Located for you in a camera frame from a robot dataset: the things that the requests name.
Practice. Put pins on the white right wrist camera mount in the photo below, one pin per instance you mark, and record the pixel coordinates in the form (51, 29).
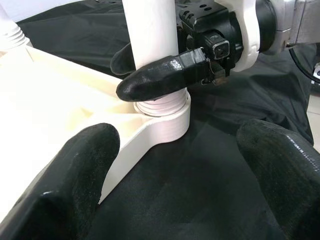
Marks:
(250, 37)

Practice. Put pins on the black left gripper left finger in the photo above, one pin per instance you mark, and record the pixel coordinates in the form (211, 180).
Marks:
(65, 190)

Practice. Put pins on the white plastic table leg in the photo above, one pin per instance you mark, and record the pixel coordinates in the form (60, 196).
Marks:
(11, 32)
(152, 30)

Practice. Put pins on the white plastic table top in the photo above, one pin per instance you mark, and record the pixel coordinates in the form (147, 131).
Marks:
(50, 105)

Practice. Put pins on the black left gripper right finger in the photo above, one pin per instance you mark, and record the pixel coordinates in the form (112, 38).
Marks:
(285, 180)

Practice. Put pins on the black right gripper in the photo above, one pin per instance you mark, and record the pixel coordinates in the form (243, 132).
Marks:
(220, 32)

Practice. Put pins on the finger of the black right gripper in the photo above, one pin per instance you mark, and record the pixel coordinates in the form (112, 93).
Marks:
(155, 80)
(123, 61)

